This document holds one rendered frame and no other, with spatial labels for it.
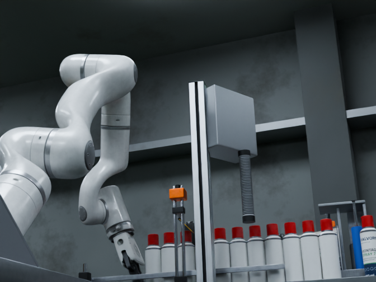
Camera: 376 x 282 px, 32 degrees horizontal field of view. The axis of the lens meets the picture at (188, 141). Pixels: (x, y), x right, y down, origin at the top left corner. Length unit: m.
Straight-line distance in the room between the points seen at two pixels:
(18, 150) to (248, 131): 0.73
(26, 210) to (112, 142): 0.67
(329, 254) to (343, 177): 2.90
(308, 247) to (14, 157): 0.87
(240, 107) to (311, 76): 3.12
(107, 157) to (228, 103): 0.41
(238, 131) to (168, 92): 3.78
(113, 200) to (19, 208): 0.71
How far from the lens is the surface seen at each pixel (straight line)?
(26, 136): 1.58
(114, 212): 2.03
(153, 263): 1.98
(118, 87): 1.82
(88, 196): 1.99
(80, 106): 1.68
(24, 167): 1.46
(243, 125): 1.96
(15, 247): 1.25
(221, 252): 1.93
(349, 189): 4.75
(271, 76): 5.46
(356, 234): 1.97
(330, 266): 1.90
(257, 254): 1.92
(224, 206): 5.21
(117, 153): 2.01
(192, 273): 1.93
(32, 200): 1.42
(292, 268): 1.91
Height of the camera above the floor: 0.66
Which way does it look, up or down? 20 degrees up
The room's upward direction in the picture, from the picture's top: 2 degrees counter-clockwise
